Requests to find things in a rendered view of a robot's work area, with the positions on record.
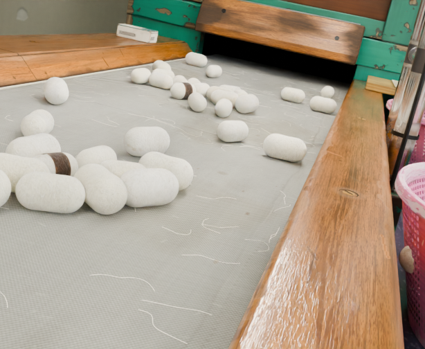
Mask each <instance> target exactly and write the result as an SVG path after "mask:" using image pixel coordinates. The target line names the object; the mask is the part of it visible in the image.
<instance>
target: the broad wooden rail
mask: <svg viewBox="0 0 425 349"><path fill-rule="evenodd" d="M190 52H192V50H191V48H190V47H189V45H188V43H186V42H185V41H181V40H178V39H172V38H169V37H163V36H160V35H158V36H157V41H156V43H146V42H140V41H137V40H133V39H127V38H124V37H119V36H116V33H87V34H52V35H0V87H9V86H13V85H18V84H26V83H31V82H39V81H44V80H48V79H49V78H53V77H58V78H65V77H70V76H75V75H83V74H88V73H96V72H101V71H109V70H114V69H122V68H127V67H131V66H140V65H144V64H153V63H155V61H157V60H162V61H164V62H166V61H170V60H178V59H183V58H186V55H187V54H188V53H190Z"/></svg>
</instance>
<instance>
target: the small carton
mask: <svg viewBox="0 0 425 349"><path fill-rule="evenodd" d="M116 36H119V37H124V38H127V39H133V40H137V41H140V42H146V43H156V41H157V36H158V31H157V30H151V29H148V28H142V27H138V26H133V25H129V24H118V27H117V33H116Z"/></svg>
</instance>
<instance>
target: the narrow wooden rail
mask: <svg viewBox="0 0 425 349"><path fill-rule="evenodd" d="M365 86H366V81H362V80H357V79H353V81H352V83H351V85H350V88H349V89H348V91H347V93H346V95H345V98H344V100H343V102H342V104H341V106H340V109H339V111H338V113H337V115H336V118H335V119H334V122H333V123H332V126H331V128H330V130H329V132H328V134H327V136H326V139H325V141H324V143H323V145H322V147H321V149H320V152H319V153H318V156H317V157H316V160H315V162H314V164H313V166H312V168H311V171H310V173H309V175H308V177H307V180H306V182H305V184H304V186H303V187H302V190H301V192H300V194H299V196H298V199H297V201H296V203H295V205H294V207H293V210H292V212H291V214H290V216H289V218H288V220H287V223H286V224H285V226H284V228H283V231H282V233H281V235H280V237H279V239H278V242H277V244H276V246H275V248H274V250H273V253H272V254H271V257H270V258H269V261H268V263H267V265H266V267H265V269H264V272H263V274H262V276H261V278H260V281H259V283H258V284H257V287H256V288H255V291H254V293H253V295H252V297H251V299H250V302H249V304H248V306H247V308H246V310H245V313H244V315H243V317H242V319H241V321H240V323H239V325H238V327H237V329H236V332H235V334H234V336H233V338H232V340H231V343H230V345H229V347H228V349H404V335H403V326H402V317H401V302H400V293H399V277H398V269H397V253H396V244H395V229H394V220H393V211H392V196H391V189H390V174H389V163H388V148H387V145H386V123H385V114H384V106H383V94H382V93H379V92H376V91H370V90H367V89H365Z"/></svg>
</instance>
